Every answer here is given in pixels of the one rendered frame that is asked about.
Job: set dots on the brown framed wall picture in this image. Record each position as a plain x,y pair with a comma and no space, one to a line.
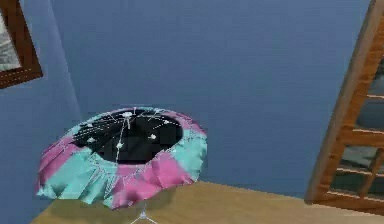
16,43

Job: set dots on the pink and teal floor lamp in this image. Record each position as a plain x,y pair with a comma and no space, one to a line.
133,180

